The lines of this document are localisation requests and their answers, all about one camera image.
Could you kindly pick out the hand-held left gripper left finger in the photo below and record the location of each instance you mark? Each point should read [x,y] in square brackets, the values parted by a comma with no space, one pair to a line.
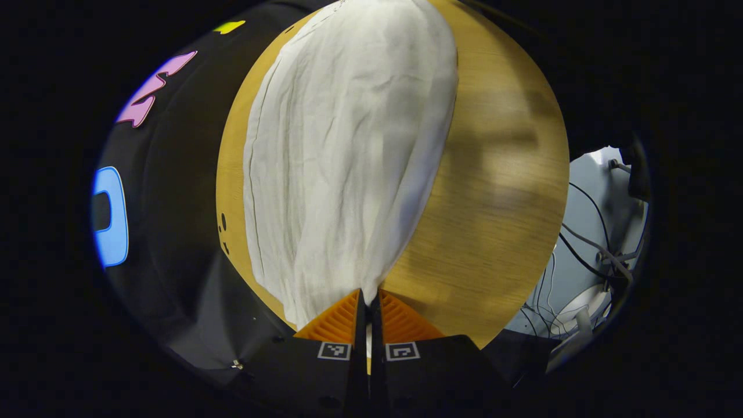
[361,348]

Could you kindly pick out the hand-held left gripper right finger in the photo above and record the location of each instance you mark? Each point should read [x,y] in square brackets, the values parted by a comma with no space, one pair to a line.
[377,348]

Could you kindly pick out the white jeans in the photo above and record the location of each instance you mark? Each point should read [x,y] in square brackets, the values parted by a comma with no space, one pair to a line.
[348,162]

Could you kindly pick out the white round stand base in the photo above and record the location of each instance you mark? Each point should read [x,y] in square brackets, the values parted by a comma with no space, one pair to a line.
[580,302]

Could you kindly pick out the black backdrop cloth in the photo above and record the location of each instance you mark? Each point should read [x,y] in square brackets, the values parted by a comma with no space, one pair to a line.
[174,232]

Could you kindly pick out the dark chair part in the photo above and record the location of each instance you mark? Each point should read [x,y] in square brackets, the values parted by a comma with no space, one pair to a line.
[638,171]

